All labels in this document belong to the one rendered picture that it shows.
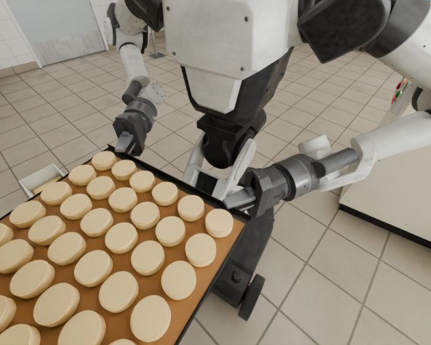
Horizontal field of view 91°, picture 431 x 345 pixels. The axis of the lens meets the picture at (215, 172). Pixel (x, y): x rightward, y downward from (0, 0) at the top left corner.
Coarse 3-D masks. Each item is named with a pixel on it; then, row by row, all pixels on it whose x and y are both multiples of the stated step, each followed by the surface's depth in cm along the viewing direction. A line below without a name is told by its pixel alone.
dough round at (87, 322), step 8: (80, 312) 28; (88, 312) 28; (72, 320) 27; (80, 320) 27; (88, 320) 27; (96, 320) 27; (104, 320) 29; (64, 328) 27; (72, 328) 27; (80, 328) 27; (88, 328) 27; (96, 328) 27; (104, 328) 28; (64, 336) 26; (72, 336) 26; (80, 336) 26; (88, 336) 26; (96, 336) 26; (104, 336) 28; (64, 344) 26; (72, 344) 26; (80, 344) 26; (88, 344) 26; (96, 344) 26
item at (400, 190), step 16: (400, 112) 93; (384, 160) 106; (400, 160) 102; (416, 160) 98; (368, 176) 115; (384, 176) 110; (400, 176) 106; (416, 176) 102; (352, 192) 127; (368, 192) 121; (384, 192) 116; (400, 192) 111; (416, 192) 107; (352, 208) 137; (368, 208) 127; (384, 208) 121; (400, 208) 116; (416, 208) 112; (384, 224) 131; (400, 224) 122; (416, 224) 117; (416, 240) 126
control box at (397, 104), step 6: (402, 78) 104; (402, 84) 98; (408, 84) 88; (396, 90) 105; (402, 90) 93; (408, 90) 88; (414, 90) 87; (402, 96) 90; (408, 96) 89; (396, 102) 94; (402, 102) 92; (396, 108) 94
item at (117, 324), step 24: (120, 216) 40; (168, 216) 40; (96, 240) 37; (144, 240) 37; (216, 240) 37; (72, 264) 34; (120, 264) 34; (168, 264) 34; (216, 264) 34; (0, 288) 32; (48, 288) 32; (96, 288) 32; (144, 288) 32; (24, 312) 30; (96, 312) 30; (120, 312) 30; (192, 312) 30; (48, 336) 28; (120, 336) 28; (168, 336) 28
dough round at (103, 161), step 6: (96, 156) 49; (102, 156) 49; (108, 156) 49; (114, 156) 49; (96, 162) 48; (102, 162) 48; (108, 162) 48; (114, 162) 49; (96, 168) 48; (102, 168) 48; (108, 168) 48
